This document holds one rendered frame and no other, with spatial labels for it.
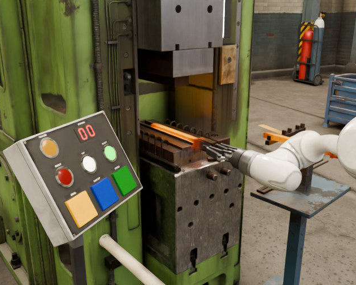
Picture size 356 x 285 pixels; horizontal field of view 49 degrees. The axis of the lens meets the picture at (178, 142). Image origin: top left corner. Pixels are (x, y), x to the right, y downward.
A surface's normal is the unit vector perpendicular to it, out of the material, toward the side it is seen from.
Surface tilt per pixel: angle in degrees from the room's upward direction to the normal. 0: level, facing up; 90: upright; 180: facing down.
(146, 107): 90
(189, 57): 90
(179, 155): 90
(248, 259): 0
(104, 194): 60
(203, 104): 90
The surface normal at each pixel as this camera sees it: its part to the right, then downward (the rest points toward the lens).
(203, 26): 0.63, 0.25
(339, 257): 0.00, -0.95
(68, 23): -0.78, 0.18
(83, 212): 0.78, -0.35
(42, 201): -0.44, 0.29
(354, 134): -0.90, 0.12
